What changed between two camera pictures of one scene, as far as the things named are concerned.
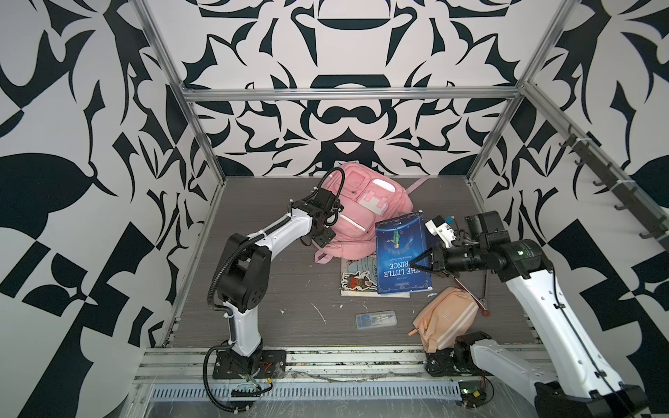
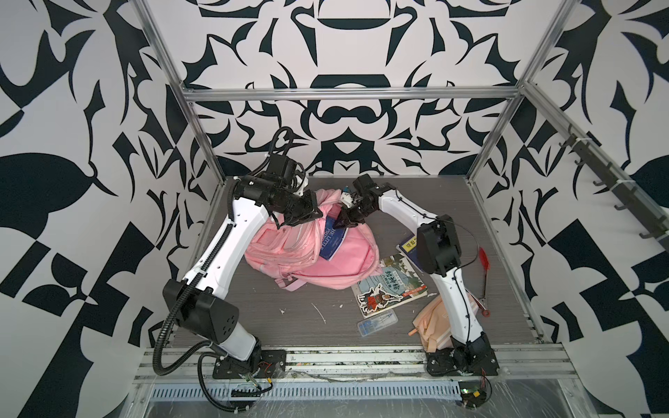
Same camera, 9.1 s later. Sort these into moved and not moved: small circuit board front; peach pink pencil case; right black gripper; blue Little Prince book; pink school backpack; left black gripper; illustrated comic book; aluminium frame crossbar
Moved: right black gripper; illustrated comic book; left black gripper; pink school backpack; blue Little Prince book
Not moved: aluminium frame crossbar; peach pink pencil case; small circuit board front
